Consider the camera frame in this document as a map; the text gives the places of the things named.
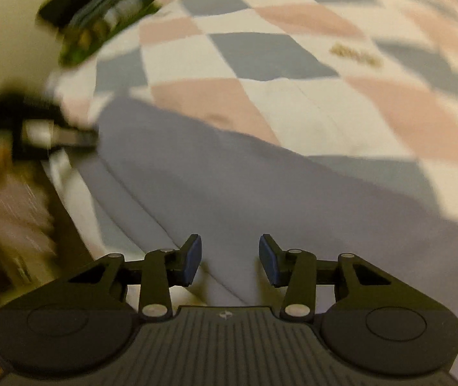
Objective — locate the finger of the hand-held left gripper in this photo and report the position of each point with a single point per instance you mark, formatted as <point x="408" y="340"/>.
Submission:
<point x="78" y="136"/>

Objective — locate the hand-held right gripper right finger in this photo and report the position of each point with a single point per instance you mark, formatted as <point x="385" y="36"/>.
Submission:
<point x="269" y="259"/>

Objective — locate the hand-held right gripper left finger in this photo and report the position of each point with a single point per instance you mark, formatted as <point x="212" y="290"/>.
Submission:
<point x="191" y="259"/>

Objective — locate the grey-blue garment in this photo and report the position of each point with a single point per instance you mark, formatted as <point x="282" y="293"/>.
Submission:
<point x="212" y="177"/>

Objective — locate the dark box with green print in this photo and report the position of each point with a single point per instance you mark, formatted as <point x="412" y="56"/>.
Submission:
<point x="92" y="8"/>

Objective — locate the checkered blanket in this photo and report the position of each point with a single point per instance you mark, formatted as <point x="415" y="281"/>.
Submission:
<point x="285" y="100"/>

